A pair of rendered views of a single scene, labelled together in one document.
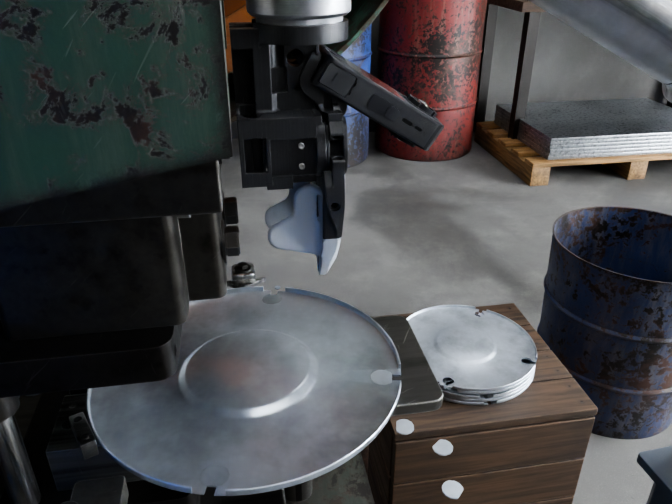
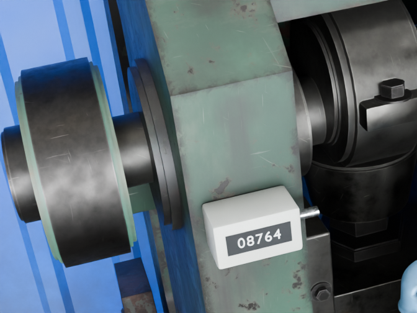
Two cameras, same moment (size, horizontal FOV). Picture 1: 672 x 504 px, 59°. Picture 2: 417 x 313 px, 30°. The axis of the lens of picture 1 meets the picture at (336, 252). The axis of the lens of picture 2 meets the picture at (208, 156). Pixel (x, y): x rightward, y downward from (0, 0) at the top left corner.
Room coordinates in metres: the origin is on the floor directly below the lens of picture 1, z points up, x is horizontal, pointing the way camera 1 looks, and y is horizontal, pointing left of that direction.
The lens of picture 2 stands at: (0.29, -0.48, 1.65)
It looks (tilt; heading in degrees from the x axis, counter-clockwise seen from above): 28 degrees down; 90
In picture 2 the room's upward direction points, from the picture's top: 8 degrees counter-clockwise
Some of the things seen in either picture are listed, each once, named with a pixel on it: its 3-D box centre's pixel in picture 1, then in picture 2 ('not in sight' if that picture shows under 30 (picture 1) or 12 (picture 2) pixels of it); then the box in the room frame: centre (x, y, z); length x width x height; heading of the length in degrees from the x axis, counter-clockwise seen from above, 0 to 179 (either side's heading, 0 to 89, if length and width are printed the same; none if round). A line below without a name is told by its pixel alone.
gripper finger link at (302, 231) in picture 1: (303, 235); not in sight; (0.45, 0.03, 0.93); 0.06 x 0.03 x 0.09; 100
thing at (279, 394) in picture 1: (248, 368); not in sight; (0.45, 0.08, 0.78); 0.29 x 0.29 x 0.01
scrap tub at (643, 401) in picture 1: (619, 320); not in sight; (1.33, -0.76, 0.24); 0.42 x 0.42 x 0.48
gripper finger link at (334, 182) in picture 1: (328, 185); not in sight; (0.44, 0.01, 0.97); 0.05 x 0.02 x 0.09; 10
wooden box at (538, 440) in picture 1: (455, 420); not in sight; (1.02, -0.27, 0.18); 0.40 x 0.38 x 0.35; 100
